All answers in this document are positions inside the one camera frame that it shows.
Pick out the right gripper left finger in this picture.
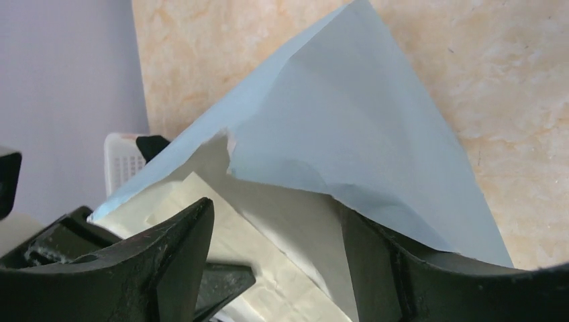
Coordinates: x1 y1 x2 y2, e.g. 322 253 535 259
1 197 215 321

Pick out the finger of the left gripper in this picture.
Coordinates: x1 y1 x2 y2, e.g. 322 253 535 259
193 262 256 321

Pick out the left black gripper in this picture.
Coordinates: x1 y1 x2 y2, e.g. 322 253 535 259
0 146 121 269

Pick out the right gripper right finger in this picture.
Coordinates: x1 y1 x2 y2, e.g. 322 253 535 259
339 205 568 321

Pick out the light blue paper bag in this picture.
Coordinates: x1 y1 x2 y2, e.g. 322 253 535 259
91 1 513 321

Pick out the clear plastic basket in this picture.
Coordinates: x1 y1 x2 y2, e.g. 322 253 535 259
103 133 146 197

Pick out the black cloth in basket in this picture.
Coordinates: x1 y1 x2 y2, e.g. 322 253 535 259
136 135 170 163

